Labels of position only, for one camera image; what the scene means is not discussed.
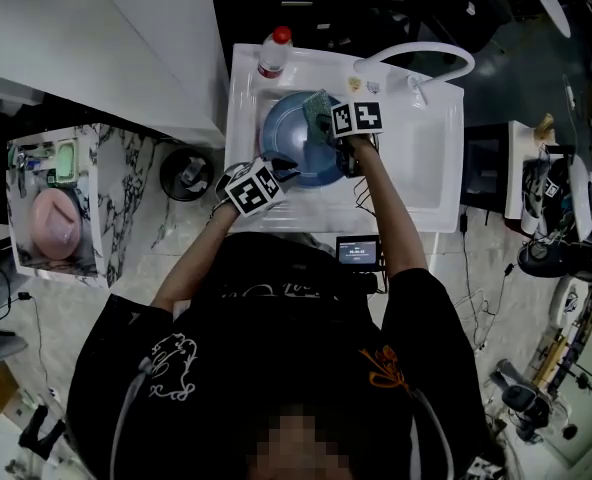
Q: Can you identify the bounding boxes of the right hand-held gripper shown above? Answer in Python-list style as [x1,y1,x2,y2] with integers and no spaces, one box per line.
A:
[314,99,385,180]

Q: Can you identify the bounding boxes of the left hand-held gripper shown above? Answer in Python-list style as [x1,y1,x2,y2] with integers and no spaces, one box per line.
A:
[214,149,303,219]

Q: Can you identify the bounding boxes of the green scrubbing sponge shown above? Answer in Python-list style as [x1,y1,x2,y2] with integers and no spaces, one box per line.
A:
[303,88,342,144]

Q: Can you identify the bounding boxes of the large blue plate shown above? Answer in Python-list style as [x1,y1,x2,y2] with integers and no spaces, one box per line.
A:
[259,90,350,189]

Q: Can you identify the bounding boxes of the person's right forearm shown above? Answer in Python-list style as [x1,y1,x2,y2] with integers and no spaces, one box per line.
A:
[348,135,430,289]

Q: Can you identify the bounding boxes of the person's left forearm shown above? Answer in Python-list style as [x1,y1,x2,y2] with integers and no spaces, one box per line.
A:
[150,202,237,314]

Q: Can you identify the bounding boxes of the clear bottle with red cap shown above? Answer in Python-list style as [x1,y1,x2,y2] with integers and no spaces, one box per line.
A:
[257,25,294,79]

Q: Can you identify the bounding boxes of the white ceramic sink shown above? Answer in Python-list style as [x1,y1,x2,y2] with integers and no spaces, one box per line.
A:
[224,42,465,234]

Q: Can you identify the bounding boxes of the black round trash bin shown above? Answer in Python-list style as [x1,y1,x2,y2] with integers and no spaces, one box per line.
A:
[159,146,216,203]

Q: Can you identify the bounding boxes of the small screen device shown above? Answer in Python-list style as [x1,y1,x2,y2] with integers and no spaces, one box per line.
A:
[335,235,381,272]

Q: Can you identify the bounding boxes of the white curved faucet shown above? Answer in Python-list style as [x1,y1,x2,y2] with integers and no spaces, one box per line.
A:
[353,41,476,107]

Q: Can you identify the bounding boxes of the white cabinet panel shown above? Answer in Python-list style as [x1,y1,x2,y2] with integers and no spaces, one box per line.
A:
[0,0,230,149]

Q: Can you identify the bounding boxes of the black metal side table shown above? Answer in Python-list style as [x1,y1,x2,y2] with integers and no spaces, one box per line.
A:
[460,125,515,214]

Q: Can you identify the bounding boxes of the marble pattern sink cabinet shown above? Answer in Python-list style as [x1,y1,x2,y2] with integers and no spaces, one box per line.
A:
[5,122,170,289]

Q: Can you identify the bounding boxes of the person's black printed shirt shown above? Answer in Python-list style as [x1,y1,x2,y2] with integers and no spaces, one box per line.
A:
[65,232,492,480]

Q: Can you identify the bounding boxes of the white tray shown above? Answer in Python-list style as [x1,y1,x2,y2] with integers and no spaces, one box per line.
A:
[504,120,547,222]

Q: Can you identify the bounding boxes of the green soap dish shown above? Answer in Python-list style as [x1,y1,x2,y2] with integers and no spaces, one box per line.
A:
[55,139,80,182]

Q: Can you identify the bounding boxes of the pink basin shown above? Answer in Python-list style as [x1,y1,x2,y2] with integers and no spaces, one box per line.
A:
[29,187,83,262]

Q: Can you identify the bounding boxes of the white counter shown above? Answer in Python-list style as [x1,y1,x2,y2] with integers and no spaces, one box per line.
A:
[0,70,45,104]

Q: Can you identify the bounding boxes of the black cable with adapter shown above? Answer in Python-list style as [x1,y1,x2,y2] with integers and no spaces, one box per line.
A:
[458,207,517,349]

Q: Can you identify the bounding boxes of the white cable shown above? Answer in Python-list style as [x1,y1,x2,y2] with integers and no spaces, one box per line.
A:
[453,287,502,354]

